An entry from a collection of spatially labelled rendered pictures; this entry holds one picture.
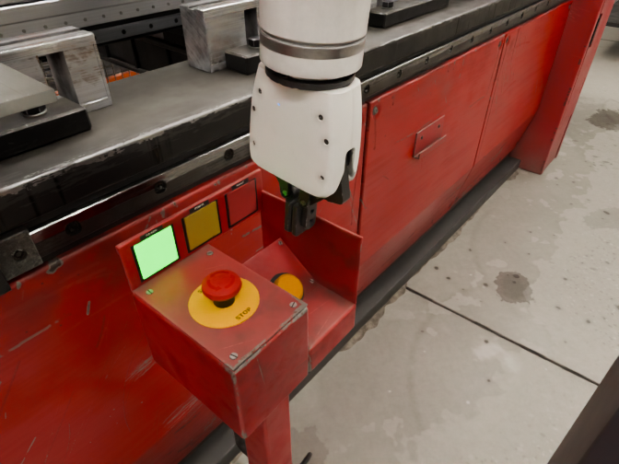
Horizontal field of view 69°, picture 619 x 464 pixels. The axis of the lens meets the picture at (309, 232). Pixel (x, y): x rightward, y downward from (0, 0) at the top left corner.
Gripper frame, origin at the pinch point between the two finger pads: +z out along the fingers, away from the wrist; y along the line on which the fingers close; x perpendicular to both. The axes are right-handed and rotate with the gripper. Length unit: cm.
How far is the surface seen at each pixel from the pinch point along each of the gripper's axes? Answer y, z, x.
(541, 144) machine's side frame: -9, 70, 190
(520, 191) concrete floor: -5, 85, 169
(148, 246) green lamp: -9.9, 3.0, -12.2
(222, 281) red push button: -1.4, 3.7, -9.9
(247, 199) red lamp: -9.8, 4.3, 1.7
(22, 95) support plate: -11.4, -14.5, -18.2
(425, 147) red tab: -19, 31, 76
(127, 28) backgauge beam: -60, -1, 19
